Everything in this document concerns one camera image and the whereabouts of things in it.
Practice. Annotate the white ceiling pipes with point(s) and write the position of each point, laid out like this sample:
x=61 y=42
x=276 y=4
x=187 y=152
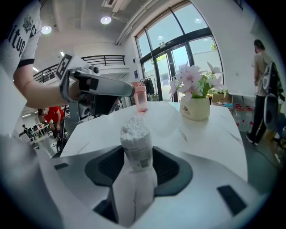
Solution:
x=136 y=22

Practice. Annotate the person's grey printed T-shirt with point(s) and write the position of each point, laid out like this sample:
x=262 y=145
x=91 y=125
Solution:
x=24 y=40

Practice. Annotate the cardboard box red print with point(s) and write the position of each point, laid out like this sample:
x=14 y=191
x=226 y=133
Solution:
x=221 y=99

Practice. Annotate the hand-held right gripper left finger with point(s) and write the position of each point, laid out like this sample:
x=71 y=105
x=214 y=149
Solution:
x=73 y=190

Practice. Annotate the person's left forearm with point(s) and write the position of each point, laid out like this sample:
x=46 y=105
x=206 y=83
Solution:
x=40 y=94

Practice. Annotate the pink drinking cup with lid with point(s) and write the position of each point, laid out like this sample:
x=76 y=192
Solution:
x=140 y=98

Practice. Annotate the clear cotton swab container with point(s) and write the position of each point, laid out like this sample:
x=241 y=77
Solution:
x=136 y=143

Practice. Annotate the glass entrance door with windows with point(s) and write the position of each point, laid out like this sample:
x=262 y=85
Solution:
x=178 y=56

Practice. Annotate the round ceiling light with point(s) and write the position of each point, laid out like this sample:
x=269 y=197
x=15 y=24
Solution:
x=106 y=20
x=46 y=29

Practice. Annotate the ceiling air conditioner unit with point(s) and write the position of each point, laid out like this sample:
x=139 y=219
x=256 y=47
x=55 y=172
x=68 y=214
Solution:
x=116 y=4

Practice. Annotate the black balcony railing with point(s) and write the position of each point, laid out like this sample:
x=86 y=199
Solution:
x=238 y=3
x=100 y=60

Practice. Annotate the blue wall sign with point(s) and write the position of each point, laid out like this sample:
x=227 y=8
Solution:
x=135 y=74

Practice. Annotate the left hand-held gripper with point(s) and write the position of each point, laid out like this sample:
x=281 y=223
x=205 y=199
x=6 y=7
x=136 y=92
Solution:
x=64 y=67

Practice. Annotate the group of clear water jugs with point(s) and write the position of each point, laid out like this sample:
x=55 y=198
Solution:
x=242 y=118

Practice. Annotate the clothes rack with dark garments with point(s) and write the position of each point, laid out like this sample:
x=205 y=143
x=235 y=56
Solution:
x=150 y=86

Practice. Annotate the person's left hand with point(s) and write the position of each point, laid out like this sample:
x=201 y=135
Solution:
x=74 y=91

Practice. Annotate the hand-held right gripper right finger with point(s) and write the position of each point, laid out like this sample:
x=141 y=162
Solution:
x=201 y=194

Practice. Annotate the potted pink artificial flowers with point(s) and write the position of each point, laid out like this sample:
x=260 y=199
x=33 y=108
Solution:
x=194 y=105

